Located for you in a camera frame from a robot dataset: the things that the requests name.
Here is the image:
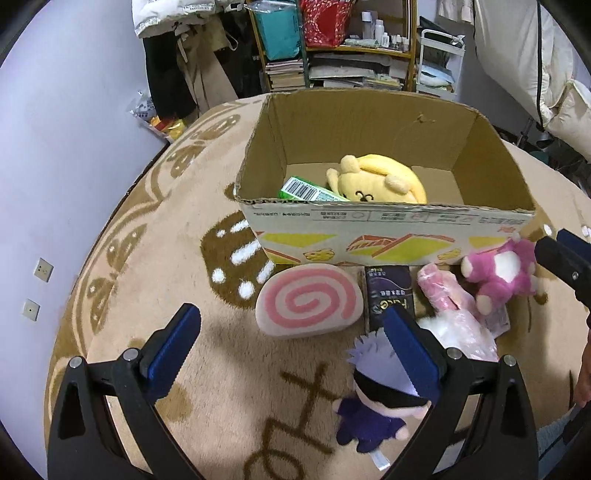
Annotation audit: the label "white rolling cart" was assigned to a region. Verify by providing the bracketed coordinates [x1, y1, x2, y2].
[416, 28, 466, 101]

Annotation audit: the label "beige patterned round rug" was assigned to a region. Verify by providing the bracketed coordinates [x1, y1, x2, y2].
[45, 89, 590, 479]

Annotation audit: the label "upper wall socket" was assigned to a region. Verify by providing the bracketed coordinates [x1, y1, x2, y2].
[33, 258, 54, 283]

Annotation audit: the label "lower wall socket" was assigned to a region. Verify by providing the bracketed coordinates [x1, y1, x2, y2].
[22, 299, 40, 322]

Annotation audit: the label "open cardboard box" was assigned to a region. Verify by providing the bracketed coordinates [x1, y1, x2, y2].
[235, 89, 535, 266]

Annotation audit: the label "white haired purple doll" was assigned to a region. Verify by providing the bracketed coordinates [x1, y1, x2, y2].
[332, 328, 430, 471]

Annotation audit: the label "pink swirl roll plush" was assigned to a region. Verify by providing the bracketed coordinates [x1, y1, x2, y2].
[256, 264, 365, 339]

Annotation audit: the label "red gift bag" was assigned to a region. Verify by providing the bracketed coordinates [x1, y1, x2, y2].
[300, 0, 355, 48]

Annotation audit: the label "white puffer jacket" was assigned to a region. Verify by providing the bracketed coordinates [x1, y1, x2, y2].
[131, 0, 230, 39]

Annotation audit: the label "stack of books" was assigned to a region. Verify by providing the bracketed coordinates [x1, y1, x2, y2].
[264, 58, 305, 92]

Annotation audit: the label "snack bags on floor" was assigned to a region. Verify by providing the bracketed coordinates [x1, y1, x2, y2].
[128, 90, 187, 143]

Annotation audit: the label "wooden shelf rack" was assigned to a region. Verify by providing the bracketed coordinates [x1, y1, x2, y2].
[245, 1, 418, 93]

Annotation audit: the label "black Face tissue pack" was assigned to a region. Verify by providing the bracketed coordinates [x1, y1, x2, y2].
[365, 266, 416, 333]

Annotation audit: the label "wall socket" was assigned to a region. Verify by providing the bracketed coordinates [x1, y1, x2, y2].
[22, 299, 40, 322]
[33, 258, 54, 283]

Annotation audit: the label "pink white plush animal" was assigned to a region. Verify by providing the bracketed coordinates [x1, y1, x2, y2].
[461, 239, 539, 317]

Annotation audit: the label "person's right hand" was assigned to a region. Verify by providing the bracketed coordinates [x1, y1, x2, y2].
[573, 341, 591, 408]

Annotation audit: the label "pink plastic plush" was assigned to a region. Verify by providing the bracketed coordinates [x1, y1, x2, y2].
[417, 263, 511, 362]

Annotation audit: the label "teal storage bag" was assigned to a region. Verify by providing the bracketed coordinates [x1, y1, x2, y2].
[249, 1, 301, 61]

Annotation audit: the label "green barcode packet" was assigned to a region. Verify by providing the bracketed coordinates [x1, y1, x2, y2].
[277, 176, 346, 202]

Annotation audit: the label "yellow dog plush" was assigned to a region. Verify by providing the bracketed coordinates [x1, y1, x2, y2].
[325, 154, 428, 205]

